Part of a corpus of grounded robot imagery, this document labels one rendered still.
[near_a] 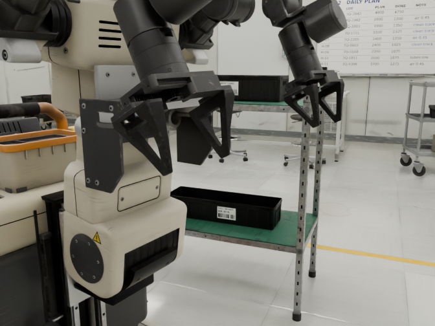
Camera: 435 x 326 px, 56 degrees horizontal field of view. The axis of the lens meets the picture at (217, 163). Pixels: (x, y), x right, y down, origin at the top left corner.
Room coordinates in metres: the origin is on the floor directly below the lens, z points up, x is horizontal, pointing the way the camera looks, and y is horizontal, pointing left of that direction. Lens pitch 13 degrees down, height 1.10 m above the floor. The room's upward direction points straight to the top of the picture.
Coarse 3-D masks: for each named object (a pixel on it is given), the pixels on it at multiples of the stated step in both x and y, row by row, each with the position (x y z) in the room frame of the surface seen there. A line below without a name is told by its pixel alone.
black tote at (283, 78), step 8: (224, 80) 1.88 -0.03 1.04; (232, 80) 1.86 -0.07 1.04; (240, 80) 1.85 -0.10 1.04; (248, 80) 1.83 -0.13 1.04; (256, 80) 1.82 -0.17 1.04; (264, 80) 1.81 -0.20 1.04; (272, 80) 1.79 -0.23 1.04; (280, 80) 1.79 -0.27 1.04; (288, 80) 1.93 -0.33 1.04; (232, 88) 1.86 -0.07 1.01; (240, 88) 1.85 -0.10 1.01; (248, 88) 1.83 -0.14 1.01; (256, 88) 1.82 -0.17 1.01; (264, 88) 1.81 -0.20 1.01; (272, 88) 1.79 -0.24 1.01; (280, 88) 1.79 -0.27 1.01; (240, 96) 1.85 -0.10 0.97; (248, 96) 1.83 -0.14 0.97; (256, 96) 1.82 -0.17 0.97; (264, 96) 1.81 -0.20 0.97; (272, 96) 1.79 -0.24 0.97; (280, 96) 1.80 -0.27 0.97
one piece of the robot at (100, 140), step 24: (96, 72) 0.72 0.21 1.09; (120, 72) 0.75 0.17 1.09; (96, 96) 0.72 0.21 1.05; (120, 96) 0.75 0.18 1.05; (96, 120) 0.69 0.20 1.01; (168, 120) 0.88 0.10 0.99; (192, 120) 0.90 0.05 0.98; (96, 144) 0.69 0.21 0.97; (120, 144) 0.66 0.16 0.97; (192, 144) 0.90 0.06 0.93; (96, 168) 0.70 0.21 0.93; (120, 168) 0.66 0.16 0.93
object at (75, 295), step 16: (160, 240) 0.82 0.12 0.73; (176, 240) 0.86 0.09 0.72; (128, 256) 0.75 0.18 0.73; (144, 256) 0.78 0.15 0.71; (160, 256) 0.81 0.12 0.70; (64, 272) 0.85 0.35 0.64; (128, 272) 0.75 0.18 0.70; (144, 272) 0.77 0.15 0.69; (80, 288) 0.85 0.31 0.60; (128, 288) 0.82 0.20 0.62; (112, 304) 0.79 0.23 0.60
